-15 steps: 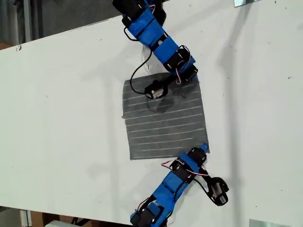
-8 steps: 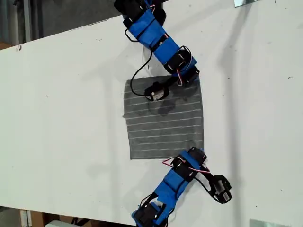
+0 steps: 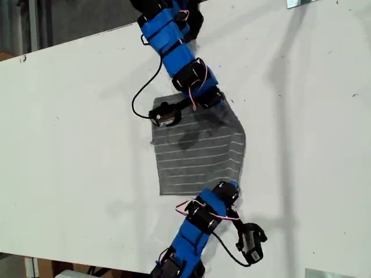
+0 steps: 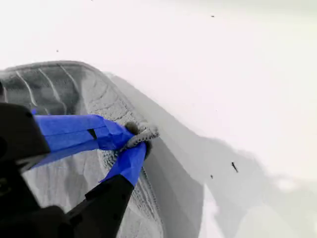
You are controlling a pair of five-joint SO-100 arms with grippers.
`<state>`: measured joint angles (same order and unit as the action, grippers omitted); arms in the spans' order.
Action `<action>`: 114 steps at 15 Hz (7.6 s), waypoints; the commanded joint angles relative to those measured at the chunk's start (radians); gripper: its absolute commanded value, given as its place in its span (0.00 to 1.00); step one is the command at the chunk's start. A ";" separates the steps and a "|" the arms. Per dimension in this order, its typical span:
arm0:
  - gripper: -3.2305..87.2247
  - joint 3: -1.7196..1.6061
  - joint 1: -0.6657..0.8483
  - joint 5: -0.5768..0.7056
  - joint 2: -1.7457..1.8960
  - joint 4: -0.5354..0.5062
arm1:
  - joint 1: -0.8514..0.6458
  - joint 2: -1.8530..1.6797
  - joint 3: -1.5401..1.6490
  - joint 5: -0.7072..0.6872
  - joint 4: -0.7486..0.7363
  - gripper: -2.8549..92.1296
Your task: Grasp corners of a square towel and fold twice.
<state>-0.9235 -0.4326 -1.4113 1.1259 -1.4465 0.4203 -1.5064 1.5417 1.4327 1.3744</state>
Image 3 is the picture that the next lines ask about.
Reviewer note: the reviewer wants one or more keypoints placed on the small steel plate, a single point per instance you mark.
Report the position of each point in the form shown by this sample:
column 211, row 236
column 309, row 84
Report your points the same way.
column 292, row 3

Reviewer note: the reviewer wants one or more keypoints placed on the white plastic object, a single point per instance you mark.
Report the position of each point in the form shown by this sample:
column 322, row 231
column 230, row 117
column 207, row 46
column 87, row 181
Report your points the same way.
column 69, row 274

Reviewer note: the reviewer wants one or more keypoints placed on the white table leg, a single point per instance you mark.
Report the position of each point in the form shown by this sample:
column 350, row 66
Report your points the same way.
column 31, row 267

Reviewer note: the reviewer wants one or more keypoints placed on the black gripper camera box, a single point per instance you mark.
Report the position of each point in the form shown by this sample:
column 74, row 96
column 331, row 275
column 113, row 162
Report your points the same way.
column 162, row 116
column 250, row 246

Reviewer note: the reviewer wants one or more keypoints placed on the black camera stalk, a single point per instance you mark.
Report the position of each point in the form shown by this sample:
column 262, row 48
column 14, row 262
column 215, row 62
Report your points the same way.
column 182, row 105
column 239, row 224

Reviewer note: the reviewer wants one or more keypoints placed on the grey metal post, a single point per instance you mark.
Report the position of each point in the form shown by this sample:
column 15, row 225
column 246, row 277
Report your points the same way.
column 33, row 26

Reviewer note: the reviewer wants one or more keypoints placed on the grey striped square towel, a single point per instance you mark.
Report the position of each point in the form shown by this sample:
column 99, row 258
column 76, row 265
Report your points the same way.
column 188, row 162

